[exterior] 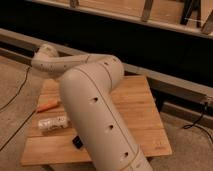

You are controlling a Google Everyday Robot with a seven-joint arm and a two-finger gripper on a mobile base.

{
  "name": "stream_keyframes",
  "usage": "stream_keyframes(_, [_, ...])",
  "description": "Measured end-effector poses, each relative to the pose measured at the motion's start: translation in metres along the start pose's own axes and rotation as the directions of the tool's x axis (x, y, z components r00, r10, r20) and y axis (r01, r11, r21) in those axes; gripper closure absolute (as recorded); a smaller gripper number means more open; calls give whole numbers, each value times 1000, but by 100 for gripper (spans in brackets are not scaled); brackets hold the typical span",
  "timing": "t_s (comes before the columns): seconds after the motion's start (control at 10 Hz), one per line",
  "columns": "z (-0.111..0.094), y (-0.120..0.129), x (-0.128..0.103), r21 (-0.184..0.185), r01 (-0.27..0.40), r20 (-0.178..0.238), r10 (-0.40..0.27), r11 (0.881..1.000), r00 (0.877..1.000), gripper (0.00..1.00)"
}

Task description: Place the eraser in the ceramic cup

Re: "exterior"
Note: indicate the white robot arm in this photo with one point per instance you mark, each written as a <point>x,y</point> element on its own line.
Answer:
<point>85,83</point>

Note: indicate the black eraser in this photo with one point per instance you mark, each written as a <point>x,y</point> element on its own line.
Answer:
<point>77,142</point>

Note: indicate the orange marker pen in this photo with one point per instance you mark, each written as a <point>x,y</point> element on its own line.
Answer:
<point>47,106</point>

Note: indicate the wooden table board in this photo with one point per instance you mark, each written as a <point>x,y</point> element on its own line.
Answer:
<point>134,101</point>

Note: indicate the metal rail beam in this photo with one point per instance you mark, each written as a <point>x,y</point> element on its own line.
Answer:
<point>152,58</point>

